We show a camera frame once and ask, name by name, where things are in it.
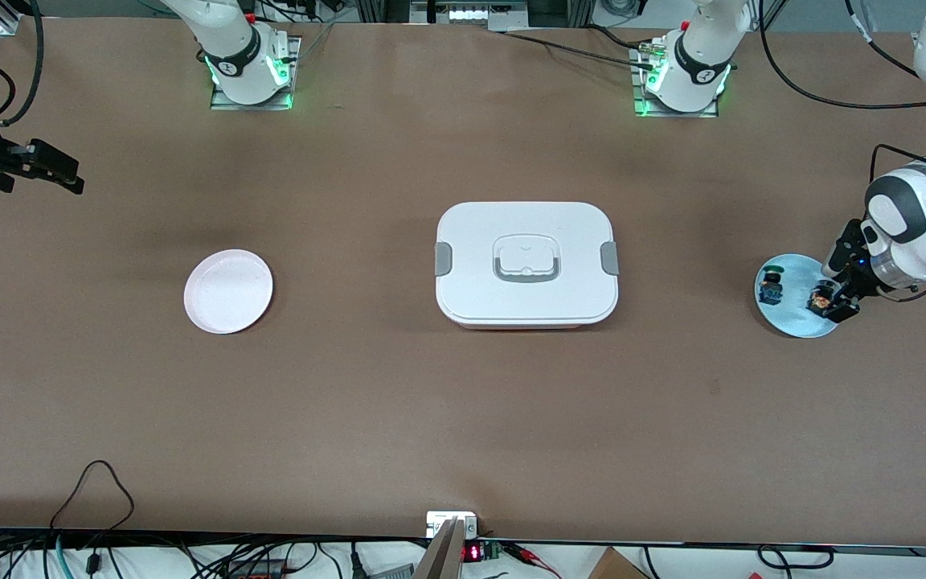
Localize light blue round plate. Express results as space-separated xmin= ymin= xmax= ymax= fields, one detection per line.
xmin=754 ymin=253 xmax=843 ymax=339

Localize pale pink round plate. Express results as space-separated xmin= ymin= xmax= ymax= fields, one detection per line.
xmin=183 ymin=249 xmax=274 ymax=335

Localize brown cardboard box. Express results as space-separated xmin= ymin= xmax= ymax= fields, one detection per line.
xmin=588 ymin=547 xmax=654 ymax=579

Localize white lunch box grey latches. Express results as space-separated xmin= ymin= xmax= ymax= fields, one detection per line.
xmin=434 ymin=201 xmax=620 ymax=331

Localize red black clip leads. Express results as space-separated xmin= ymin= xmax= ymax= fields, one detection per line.
xmin=505 ymin=542 xmax=562 ymax=578

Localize black orange power strip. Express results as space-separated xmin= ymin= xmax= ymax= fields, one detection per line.
xmin=222 ymin=557 xmax=287 ymax=579

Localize green blue push button switch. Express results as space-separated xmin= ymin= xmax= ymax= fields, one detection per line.
xmin=757 ymin=264 xmax=785 ymax=306

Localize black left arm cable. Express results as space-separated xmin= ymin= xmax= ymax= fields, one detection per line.
xmin=756 ymin=0 xmax=926 ymax=194

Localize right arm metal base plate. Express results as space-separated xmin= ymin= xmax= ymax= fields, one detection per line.
xmin=210 ymin=36 xmax=301 ymax=111

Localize black oval cable loop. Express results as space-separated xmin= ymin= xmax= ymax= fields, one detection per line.
xmin=756 ymin=544 xmax=836 ymax=570

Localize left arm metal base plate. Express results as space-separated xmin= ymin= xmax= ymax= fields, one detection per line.
xmin=632 ymin=44 xmax=719 ymax=118

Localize thin black looped cable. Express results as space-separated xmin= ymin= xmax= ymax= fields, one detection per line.
xmin=49 ymin=460 xmax=136 ymax=576

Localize black base power cable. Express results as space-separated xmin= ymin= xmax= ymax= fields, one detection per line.
xmin=489 ymin=24 xmax=657 ymax=72

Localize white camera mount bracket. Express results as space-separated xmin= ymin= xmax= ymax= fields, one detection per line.
xmin=426 ymin=511 xmax=478 ymax=538

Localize grey aluminium camera bar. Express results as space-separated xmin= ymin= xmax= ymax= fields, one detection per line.
xmin=413 ymin=519 xmax=465 ymax=579

